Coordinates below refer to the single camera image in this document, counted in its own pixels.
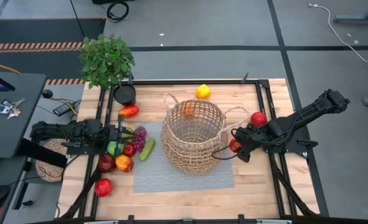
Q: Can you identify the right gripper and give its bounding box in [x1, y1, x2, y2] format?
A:
[232, 123, 276, 163]

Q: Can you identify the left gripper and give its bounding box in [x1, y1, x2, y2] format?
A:
[104, 114, 138, 156]

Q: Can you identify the green pear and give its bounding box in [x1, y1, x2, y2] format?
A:
[123, 126, 135, 144]

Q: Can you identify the small red apple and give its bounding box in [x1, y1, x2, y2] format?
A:
[123, 143, 137, 158]

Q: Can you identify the green apple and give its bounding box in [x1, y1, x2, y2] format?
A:
[106, 140, 125, 157]

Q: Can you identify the red orange mango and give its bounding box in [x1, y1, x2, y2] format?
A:
[118, 104, 140, 118]

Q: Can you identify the orange yellow peach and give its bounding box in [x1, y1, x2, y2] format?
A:
[115, 154, 134, 173]

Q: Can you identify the glossy red apple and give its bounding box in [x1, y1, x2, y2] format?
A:
[250, 111, 268, 128]

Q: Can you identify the dark red apple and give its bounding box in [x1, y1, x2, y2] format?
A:
[98, 154, 117, 174]

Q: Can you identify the woven wicker basket with handles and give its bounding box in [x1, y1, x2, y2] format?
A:
[160, 92, 250, 177]

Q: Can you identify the bright red pomegranate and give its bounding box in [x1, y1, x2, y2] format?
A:
[93, 178, 114, 198]

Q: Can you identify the orange fruit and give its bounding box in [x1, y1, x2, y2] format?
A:
[181, 102, 196, 118]

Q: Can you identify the yellow bell pepper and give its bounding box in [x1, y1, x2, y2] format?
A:
[196, 83, 212, 100]

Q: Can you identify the purple grape bunch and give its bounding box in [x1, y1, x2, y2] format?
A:
[131, 126, 148, 152]

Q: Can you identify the green cucumber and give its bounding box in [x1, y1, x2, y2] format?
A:
[138, 138, 156, 162]

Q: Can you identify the grey woven placemat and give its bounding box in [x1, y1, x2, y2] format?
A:
[133, 121, 235, 194]

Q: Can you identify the green potted plant black pot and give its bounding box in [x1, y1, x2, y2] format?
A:
[77, 33, 137, 107]

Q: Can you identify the round woven trivet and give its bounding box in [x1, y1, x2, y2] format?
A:
[35, 138, 69, 183]

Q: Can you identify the black desk support bar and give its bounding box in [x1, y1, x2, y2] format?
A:
[15, 138, 68, 169]

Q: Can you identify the dark grey desk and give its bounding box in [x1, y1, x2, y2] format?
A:
[0, 72, 47, 159]

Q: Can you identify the bunch of keys with fob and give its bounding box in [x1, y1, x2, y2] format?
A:
[0, 98, 27, 120]

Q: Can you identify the black hazard striped floor mat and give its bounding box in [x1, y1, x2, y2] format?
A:
[0, 17, 107, 86]

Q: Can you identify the grey metal furniture leg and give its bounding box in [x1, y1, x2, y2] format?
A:
[332, 0, 368, 26]

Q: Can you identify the black aluminium table frame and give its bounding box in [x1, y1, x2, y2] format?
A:
[57, 73, 320, 224]

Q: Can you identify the coiled black cable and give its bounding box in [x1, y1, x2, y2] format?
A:
[106, 1, 130, 23]

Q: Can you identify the yellow cable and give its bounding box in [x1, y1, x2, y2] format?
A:
[0, 58, 21, 75]

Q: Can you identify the white cable with plug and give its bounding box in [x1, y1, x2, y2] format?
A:
[308, 2, 368, 63]

